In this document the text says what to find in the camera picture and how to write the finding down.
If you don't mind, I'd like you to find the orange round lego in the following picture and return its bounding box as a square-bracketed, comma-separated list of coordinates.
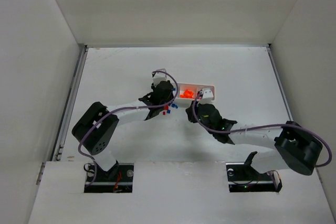
[180, 89, 195, 99]

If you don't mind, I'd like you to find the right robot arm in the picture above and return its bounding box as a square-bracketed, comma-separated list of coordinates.
[185, 102, 322, 176]

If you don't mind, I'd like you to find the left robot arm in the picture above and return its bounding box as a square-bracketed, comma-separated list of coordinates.
[71, 80, 174, 177]

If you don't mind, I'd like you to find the red lego piece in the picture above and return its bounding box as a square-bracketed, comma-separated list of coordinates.
[163, 105, 169, 115]

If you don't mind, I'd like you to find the white three-compartment tray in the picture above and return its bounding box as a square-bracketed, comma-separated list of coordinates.
[174, 83, 215, 107]

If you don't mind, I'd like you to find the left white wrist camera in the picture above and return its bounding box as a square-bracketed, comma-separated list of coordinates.
[152, 68, 167, 87]

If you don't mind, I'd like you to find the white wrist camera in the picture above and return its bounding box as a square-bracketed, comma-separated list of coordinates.
[198, 88, 214, 104]
[152, 68, 167, 87]

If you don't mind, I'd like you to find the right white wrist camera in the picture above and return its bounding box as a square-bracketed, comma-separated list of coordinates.
[198, 88, 214, 104]

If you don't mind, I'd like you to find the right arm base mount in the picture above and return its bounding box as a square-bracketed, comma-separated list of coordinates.
[226, 152, 282, 193]

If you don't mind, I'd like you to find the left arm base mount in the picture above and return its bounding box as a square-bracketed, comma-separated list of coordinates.
[83, 163, 134, 194]

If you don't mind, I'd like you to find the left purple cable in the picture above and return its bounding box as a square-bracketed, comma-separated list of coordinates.
[78, 70, 180, 187]

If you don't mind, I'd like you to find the purple cable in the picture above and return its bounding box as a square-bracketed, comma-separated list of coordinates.
[78, 70, 180, 187]
[191, 91, 333, 168]

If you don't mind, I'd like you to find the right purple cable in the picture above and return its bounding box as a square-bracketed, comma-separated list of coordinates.
[191, 91, 333, 168]

